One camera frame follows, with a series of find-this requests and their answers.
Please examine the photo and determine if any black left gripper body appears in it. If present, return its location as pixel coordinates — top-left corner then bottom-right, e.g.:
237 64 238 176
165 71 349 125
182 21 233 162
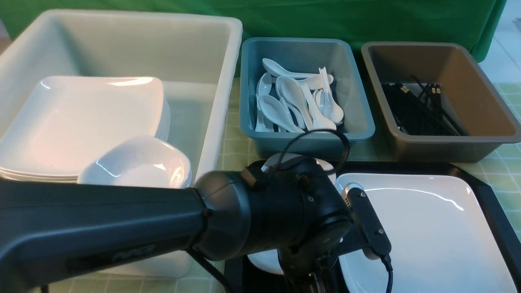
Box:
278 234 369 293

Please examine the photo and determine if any white bowl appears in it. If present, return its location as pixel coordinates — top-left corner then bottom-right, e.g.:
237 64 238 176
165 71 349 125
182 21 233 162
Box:
261 153 337 184
247 249 284 275

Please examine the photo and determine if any white square rice plate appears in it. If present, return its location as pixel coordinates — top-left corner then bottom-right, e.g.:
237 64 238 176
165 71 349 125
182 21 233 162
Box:
336 173 518 293

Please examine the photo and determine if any white ceramic soup spoon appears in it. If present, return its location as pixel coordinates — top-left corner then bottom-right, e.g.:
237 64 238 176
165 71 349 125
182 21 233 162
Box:
301 84 337 131

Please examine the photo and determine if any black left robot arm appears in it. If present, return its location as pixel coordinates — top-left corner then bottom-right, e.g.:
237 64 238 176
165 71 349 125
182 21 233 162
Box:
1 157 359 293

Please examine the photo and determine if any black serving tray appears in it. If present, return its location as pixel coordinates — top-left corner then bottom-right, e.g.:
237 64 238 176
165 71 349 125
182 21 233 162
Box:
223 160 521 293

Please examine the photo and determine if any white spoon right upright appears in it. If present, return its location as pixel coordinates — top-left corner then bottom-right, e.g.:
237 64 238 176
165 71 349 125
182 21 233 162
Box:
319 67 344 125

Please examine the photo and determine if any white spoon front left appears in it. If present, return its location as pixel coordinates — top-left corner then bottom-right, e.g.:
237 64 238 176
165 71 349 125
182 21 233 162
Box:
259 95 304 133

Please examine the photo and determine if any white spoon centre large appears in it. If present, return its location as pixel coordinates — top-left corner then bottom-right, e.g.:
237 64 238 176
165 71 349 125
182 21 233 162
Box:
279 77 314 131

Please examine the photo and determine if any teal plastic spoon bin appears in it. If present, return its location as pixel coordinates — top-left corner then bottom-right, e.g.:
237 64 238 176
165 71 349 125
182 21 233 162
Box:
239 37 375 158

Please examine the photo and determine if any white spoon far left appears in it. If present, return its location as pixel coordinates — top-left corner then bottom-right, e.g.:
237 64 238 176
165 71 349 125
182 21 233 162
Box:
255 72 274 132

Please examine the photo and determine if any pile of black chopsticks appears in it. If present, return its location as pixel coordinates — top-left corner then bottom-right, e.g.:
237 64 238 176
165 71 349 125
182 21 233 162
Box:
381 75 468 136

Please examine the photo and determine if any stack of white bowls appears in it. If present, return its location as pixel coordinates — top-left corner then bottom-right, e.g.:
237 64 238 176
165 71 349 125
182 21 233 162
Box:
77 136 193 189

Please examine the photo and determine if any white spoon top of bin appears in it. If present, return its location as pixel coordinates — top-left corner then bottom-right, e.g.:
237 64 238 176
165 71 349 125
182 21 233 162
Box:
262 58 320 81

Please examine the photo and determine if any green checkered tablecloth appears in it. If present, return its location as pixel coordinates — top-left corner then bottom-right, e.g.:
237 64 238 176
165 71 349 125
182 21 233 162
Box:
49 79 520 293

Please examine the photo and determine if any brown plastic chopstick bin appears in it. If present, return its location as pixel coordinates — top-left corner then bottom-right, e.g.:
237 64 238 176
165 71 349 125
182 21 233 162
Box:
361 42 520 163

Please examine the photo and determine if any large white plastic tub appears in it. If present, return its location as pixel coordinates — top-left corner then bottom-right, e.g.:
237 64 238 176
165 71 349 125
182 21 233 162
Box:
0 9 243 278

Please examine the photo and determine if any stack of white square plates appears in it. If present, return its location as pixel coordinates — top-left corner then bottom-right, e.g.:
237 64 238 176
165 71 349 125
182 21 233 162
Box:
1 76 167 181

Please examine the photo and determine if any green backdrop cloth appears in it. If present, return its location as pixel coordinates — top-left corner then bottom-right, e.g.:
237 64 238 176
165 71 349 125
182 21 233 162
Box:
0 0 506 62

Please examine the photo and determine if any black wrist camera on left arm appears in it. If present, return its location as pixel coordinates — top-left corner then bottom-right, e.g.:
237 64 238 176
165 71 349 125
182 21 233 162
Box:
338 182 392 260

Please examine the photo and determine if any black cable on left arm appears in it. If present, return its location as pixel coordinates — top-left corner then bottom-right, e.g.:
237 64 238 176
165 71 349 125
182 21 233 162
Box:
260 129 351 179

